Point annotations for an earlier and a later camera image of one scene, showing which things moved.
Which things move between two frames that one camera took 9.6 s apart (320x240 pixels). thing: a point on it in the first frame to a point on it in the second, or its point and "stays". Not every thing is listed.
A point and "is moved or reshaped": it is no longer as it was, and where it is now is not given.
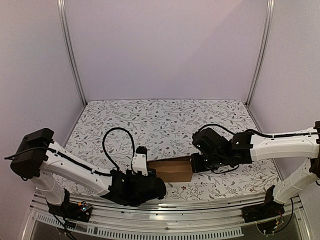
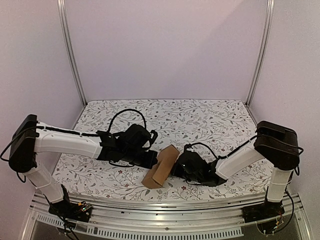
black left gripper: [152, 173] to [150, 162]
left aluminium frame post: [62, 7] stays
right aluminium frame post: [264, 51] stays
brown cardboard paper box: [174, 169] is moved or reshaped
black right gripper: [198, 163] to [180, 167]
